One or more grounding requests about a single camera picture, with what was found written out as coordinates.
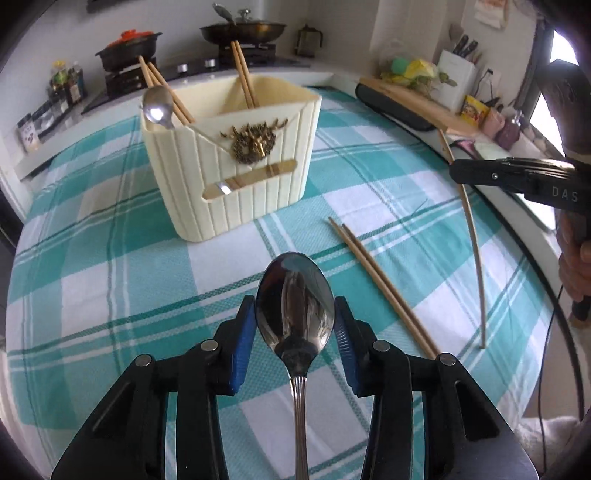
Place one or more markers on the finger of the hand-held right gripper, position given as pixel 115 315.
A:
pixel 540 162
pixel 485 175

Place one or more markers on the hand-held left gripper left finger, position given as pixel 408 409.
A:
pixel 244 353

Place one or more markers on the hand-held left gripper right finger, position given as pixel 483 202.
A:
pixel 345 353

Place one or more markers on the large steel spoon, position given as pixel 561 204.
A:
pixel 295 314

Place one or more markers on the thin bamboo chopstick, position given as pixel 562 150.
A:
pixel 474 258

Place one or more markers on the cream ribbed utensil holder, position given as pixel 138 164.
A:
pixel 184 184

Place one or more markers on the small steel spoon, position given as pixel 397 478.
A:
pixel 157 108

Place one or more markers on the person's right hand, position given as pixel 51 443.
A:
pixel 577 267

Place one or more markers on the purple cup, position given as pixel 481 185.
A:
pixel 510 131

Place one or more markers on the pink cup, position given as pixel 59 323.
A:
pixel 492 123

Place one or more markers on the yellow snack packet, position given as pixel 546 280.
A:
pixel 474 110

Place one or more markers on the wooden cutting board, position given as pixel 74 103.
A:
pixel 443 115

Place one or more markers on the white knife block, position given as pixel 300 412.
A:
pixel 455 83

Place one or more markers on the black padded cushion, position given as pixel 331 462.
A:
pixel 392 106

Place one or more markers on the yellow plastic bag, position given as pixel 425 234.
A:
pixel 420 69

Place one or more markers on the green sponge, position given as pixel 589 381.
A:
pixel 398 67

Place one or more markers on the teal plaid tablecloth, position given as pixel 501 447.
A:
pixel 115 254

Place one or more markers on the white towel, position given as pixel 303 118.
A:
pixel 549 443

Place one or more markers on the black frying pan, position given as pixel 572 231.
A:
pixel 244 32

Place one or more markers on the glass pan lid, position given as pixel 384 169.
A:
pixel 244 17

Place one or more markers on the black gas stove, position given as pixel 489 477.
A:
pixel 194 69

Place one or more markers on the small spice jars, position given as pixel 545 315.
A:
pixel 37 127

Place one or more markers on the seasoning bottles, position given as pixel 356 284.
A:
pixel 68 85

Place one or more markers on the black clay pot orange lid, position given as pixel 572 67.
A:
pixel 129 48

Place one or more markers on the paper wall note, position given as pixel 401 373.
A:
pixel 489 11

